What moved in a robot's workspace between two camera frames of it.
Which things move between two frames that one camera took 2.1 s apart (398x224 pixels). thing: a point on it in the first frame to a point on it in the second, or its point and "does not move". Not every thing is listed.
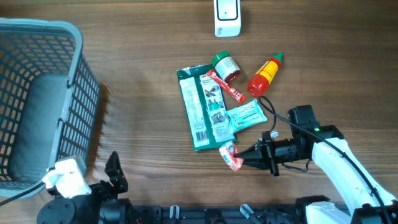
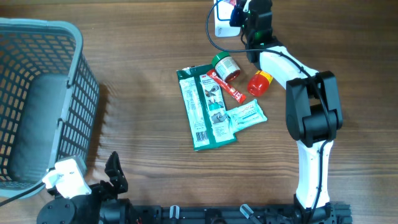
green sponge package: x=208 y=115 does not move
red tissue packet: x=228 y=151 to x=233 y=2
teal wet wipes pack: x=245 y=116 does not move
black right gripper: x=255 y=150 to x=234 y=17
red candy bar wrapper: x=236 y=94 does not move
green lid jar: x=226 y=66 does not move
